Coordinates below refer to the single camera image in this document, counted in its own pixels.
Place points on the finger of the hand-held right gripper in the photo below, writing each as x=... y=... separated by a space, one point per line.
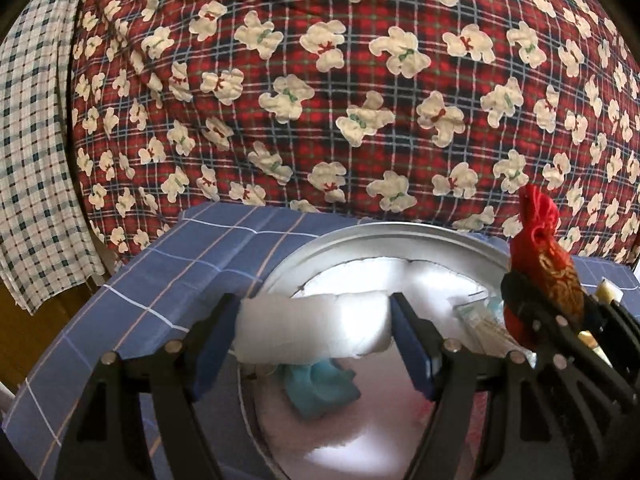
x=620 y=345
x=575 y=360

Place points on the navy round tin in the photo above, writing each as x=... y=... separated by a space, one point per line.
x=380 y=240

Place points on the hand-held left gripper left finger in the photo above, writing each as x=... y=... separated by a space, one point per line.
x=215 y=350

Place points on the teal cloth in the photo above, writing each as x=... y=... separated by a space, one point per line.
x=320 y=385

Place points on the red embroidered pouch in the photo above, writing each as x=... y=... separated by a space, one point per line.
x=545 y=260

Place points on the cotton swab pack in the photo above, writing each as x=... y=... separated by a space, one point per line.
x=495 y=335

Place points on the yellow-brown sachet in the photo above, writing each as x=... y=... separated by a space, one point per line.
x=607 y=291

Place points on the light blue packet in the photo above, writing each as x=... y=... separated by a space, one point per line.
x=475 y=310

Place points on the blue checked bed sheet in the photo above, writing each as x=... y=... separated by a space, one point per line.
x=150 y=285

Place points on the white checked cloth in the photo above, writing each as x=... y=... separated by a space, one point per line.
x=40 y=160

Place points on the red plaid bear quilt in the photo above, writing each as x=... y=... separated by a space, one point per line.
x=350 y=85

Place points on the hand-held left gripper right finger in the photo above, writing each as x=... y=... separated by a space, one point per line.
x=410 y=345

